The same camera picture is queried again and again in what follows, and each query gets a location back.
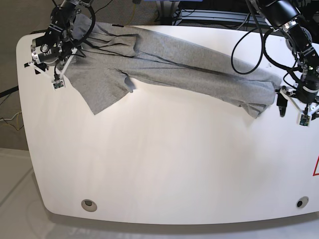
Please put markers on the beige table cable grommet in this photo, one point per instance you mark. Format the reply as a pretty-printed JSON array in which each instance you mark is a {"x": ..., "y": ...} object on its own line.
[{"x": 89, "y": 205}]

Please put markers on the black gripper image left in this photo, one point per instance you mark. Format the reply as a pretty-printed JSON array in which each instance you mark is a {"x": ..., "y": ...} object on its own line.
[{"x": 49, "y": 58}]

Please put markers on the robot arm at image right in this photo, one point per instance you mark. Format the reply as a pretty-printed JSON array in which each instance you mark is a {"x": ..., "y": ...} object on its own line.
[{"x": 282, "y": 15}]

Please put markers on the grey table cable grommet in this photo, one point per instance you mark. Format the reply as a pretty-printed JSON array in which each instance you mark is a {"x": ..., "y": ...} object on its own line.
[{"x": 302, "y": 202}]

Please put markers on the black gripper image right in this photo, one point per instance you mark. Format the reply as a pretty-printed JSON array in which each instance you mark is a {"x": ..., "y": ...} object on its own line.
[{"x": 306, "y": 93}]

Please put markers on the aluminium extrusion frame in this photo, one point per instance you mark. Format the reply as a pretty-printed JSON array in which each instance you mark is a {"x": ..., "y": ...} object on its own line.
[{"x": 227, "y": 19}]

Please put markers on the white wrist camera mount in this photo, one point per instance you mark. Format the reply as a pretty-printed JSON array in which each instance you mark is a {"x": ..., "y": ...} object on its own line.
[
  {"x": 56, "y": 72},
  {"x": 307, "y": 114}
]

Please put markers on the grey T-shirt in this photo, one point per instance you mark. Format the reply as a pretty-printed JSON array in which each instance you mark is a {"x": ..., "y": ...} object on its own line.
[{"x": 116, "y": 54}]

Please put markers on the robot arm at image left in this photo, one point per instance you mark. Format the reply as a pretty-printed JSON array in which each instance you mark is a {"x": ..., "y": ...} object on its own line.
[{"x": 56, "y": 43}]

